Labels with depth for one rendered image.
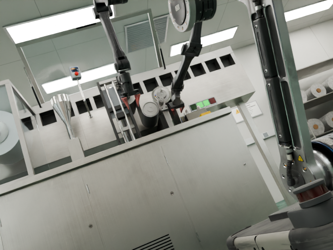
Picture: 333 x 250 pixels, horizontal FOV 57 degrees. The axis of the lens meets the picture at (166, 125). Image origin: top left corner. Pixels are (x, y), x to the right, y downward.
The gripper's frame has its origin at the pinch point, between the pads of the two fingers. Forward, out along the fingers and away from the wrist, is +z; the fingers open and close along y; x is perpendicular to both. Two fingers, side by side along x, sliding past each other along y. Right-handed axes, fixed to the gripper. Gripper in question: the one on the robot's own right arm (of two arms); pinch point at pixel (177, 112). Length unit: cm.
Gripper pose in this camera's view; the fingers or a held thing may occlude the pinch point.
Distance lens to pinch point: 230.2
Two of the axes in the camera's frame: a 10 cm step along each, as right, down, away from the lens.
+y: 9.2, -3.2, 2.2
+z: 1.1, 7.6, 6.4
